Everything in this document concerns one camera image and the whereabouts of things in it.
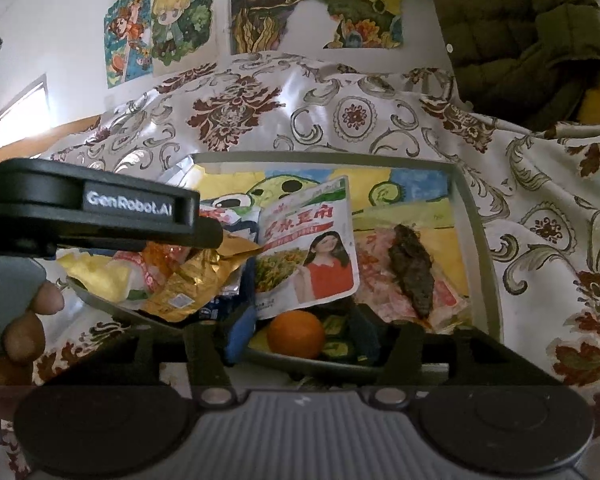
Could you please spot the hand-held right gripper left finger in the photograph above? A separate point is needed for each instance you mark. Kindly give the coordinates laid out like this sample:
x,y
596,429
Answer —
x,y
240,334

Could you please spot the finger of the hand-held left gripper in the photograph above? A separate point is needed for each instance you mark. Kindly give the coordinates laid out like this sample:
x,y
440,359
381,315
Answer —
x,y
205,234

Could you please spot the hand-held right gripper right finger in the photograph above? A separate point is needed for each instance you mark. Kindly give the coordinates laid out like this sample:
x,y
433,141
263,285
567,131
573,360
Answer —
x,y
366,335

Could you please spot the thin green snack packet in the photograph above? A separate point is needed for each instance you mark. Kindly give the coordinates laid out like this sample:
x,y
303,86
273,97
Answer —
x,y
337,330

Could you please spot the white green snack packet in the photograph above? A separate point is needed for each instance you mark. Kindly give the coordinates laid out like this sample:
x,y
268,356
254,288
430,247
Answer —
x,y
230,217

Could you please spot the dark blue snack packet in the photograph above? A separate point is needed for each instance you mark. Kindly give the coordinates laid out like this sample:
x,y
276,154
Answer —
x,y
220,307

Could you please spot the gold foil snack packet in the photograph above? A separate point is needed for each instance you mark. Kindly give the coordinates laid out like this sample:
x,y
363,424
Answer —
x,y
205,275

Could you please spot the tangerine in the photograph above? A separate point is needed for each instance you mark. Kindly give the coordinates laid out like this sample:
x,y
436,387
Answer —
x,y
296,334

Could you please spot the pink rice cracker packet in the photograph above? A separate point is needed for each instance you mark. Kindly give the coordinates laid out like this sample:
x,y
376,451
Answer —
x,y
375,270

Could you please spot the orange sausage snack packet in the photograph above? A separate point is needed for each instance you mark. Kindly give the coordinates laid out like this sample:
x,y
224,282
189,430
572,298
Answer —
x,y
140,275

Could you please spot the dark brown dried snack piece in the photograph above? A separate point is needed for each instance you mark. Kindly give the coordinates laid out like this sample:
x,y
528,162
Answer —
x,y
412,270

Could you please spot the white packet with food photo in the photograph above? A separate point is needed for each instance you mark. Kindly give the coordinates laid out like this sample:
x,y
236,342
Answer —
x,y
325,265

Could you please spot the grey rectangular tray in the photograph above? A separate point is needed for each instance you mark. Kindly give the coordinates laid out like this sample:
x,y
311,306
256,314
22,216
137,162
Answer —
x,y
480,260

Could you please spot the person's left hand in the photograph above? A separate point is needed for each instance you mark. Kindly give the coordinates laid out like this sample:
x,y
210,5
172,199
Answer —
x,y
25,337

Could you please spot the window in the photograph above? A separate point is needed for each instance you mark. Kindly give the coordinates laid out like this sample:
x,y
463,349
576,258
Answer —
x,y
25,105

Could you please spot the frog painting sheet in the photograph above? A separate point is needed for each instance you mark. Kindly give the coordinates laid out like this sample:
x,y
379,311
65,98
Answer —
x,y
405,195

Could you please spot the floral satin blanket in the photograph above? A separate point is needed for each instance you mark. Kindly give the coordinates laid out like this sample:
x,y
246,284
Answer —
x,y
330,110

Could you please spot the olive puffer jacket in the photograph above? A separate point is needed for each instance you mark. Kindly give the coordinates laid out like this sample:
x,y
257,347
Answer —
x,y
530,20

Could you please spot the wall poster with orange-haired figure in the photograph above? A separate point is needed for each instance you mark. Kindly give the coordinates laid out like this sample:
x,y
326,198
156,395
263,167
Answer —
x,y
127,40

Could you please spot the wall poster with blond figure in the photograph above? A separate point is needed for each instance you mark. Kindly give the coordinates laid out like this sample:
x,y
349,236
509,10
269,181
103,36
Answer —
x,y
182,20

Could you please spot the large colourful landscape wall poster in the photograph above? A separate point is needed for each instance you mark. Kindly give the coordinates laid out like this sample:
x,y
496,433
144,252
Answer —
x,y
280,10

